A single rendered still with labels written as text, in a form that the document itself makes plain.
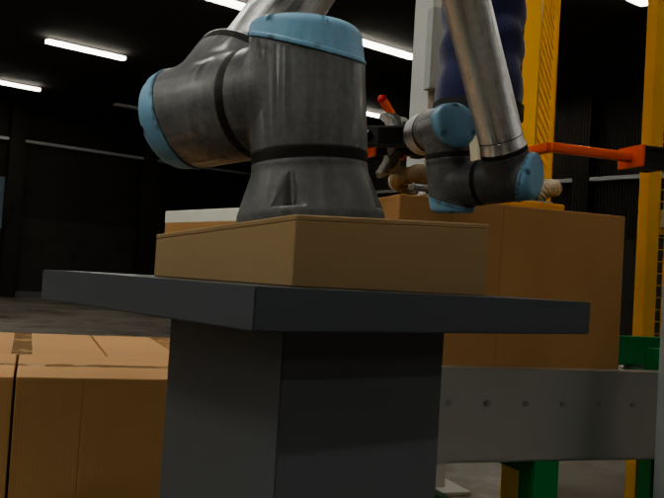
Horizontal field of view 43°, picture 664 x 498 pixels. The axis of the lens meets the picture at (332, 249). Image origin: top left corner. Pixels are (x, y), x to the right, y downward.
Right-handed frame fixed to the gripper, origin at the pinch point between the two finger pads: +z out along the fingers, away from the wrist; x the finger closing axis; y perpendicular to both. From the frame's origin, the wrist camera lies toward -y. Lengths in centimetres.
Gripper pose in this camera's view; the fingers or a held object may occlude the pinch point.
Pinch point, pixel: (376, 145)
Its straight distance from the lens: 202.0
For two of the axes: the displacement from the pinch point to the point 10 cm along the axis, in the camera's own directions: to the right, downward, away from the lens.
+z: -3.4, 0.1, 9.4
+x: 0.6, -10.0, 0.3
